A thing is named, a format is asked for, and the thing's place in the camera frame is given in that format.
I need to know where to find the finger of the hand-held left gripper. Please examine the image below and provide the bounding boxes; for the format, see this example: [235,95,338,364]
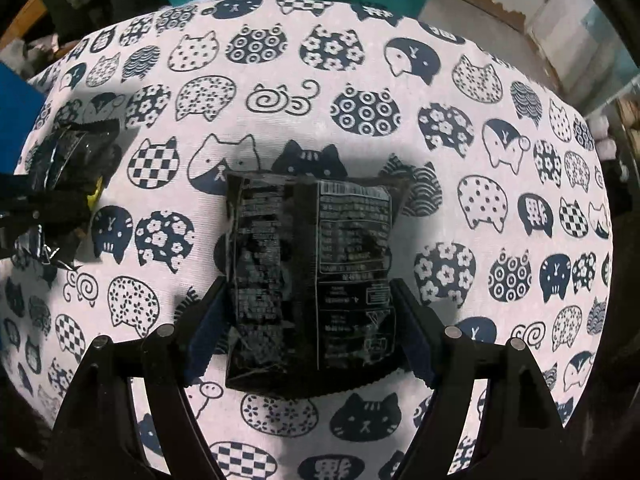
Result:
[0,173,101,223]
[0,216,43,257]

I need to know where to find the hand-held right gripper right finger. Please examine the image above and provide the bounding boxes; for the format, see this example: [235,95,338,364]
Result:
[387,277,570,480]

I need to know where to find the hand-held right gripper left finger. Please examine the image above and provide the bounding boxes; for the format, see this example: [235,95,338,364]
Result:
[42,275,232,480]

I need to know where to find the black snack packet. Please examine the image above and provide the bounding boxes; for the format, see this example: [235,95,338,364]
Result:
[222,170,402,402]
[12,120,125,267]

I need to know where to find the blue cardboard box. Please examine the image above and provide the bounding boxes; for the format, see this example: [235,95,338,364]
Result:
[0,61,52,107]

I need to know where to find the cat-print cloth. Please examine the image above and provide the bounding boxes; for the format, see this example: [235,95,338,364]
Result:
[0,0,615,480]

